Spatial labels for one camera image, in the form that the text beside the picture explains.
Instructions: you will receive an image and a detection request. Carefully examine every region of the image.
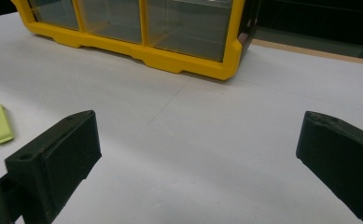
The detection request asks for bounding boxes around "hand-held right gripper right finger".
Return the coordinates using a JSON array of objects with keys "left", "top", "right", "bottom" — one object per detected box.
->
[{"left": 296, "top": 110, "right": 363, "bottom": 224}]

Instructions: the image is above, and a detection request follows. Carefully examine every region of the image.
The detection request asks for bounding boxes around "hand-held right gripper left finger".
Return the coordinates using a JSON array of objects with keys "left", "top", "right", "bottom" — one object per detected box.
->
[{"left": 4, "top": 109, "right": 103, "bottom": 224}]

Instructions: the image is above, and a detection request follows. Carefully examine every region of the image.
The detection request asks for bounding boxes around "yellow black drawer organizer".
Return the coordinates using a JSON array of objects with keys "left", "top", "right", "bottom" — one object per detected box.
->
[{"left": 10, "top": 0, "right": 259, "bottom": 82}]

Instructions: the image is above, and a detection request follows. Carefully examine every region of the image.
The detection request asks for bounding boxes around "clear plastic drawer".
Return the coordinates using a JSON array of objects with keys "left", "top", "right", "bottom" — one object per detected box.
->
[{"left": 146, "top": 0, "right": 233, "bottom": 63}]

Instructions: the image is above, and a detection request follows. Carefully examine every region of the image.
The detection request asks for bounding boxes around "wooden table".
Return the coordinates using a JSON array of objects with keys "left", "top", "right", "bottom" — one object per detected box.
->
[{"left": 252, "top": 38, "right": 363, "bottom": 67}]

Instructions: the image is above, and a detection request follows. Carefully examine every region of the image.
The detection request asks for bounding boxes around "white board sheet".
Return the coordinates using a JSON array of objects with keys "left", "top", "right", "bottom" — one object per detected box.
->
[{"left": 0, "top": 12, "right": 363, "bottom": 224}]

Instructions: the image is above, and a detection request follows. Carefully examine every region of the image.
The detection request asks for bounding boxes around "grid of clear drawers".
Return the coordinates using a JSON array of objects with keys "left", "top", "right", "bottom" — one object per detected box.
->
[{"left": 29, "top": 0, "right": 143, "bottom": 44}]

